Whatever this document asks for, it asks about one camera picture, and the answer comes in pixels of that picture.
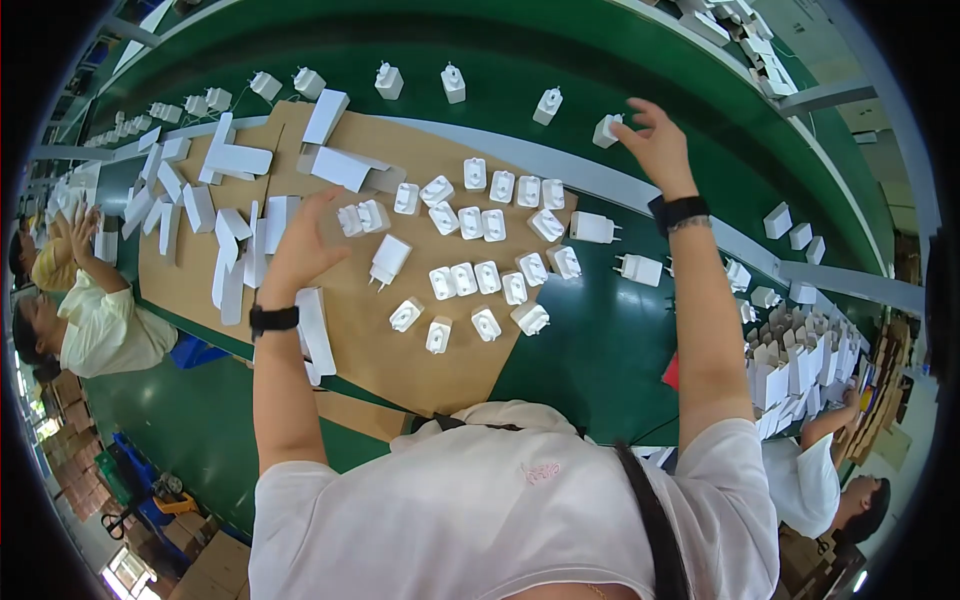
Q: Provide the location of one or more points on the person's left hand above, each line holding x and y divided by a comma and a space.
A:
296, 251

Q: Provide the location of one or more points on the person's right hand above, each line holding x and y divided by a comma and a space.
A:
664, 157

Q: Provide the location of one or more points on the black wrist band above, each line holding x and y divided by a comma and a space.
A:
679, 210
274, 319

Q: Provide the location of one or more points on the white charger plug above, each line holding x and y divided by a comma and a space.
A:
604, 132

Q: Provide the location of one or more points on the pile of white flat boxes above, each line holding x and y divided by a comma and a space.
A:
232, 159

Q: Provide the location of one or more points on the large brown cardboard sheet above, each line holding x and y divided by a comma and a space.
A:
360, 352

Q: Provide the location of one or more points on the scatter of white chargers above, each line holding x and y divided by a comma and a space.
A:
778, 220

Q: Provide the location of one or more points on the line of white boxes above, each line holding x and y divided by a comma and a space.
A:
739, 37

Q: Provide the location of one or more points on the blue crate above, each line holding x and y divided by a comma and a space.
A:
193, 352

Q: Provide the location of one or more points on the small brown cardboard sheet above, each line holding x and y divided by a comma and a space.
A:
360, 417

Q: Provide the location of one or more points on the cluster of white chargers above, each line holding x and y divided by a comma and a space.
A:
472, 223

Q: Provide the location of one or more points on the row of white chargers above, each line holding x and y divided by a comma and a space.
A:
388, 81

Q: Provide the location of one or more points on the green conveyor belt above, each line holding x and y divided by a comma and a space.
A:
487, 41

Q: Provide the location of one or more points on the red sheet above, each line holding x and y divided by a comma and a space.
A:
672, 372

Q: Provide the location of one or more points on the heap of white cartons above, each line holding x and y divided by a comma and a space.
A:
79, 187

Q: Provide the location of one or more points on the heap of open white boxes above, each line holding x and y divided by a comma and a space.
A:
795, 360

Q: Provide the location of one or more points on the stack of brown cartons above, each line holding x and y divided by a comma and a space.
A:
71, 450

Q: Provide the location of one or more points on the brown cartons with tape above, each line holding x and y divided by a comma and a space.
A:
206, 559

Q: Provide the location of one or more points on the person's body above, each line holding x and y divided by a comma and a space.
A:
487, 510

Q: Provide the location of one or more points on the stack of flat brown cardboard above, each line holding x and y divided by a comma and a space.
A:
881, 397

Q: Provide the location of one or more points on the open brown cartons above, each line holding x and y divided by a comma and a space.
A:
814, 562

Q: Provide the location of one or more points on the grey conveyor rail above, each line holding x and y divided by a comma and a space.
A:
525, 154

